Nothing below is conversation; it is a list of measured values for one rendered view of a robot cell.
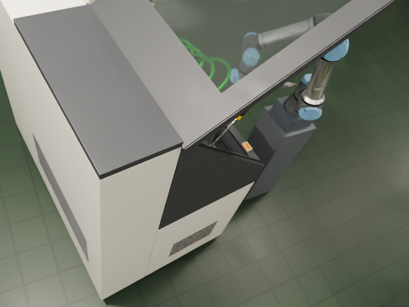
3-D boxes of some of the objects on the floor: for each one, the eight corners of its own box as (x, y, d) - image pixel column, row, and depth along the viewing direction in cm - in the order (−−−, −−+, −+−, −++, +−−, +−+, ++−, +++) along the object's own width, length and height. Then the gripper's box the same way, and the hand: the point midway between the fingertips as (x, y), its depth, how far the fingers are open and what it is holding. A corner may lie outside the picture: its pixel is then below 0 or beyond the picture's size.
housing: (143, 279, 244) (184, 141, 123) (101, 304, 232) (98, 175, 110) (55, 116, 297) (23, -93, 176) (17, 128, 284) (-48, -89, 163)
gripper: (255, 62, 203) (291, 63, 210) (254, 89, 206) (290, 88, 213) (263, 63, 195) (300, 63, 202) (262, 90, 198) (298, 89, 205)
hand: (296, 76), depth 204 cm, fingers open, 7 cm apart
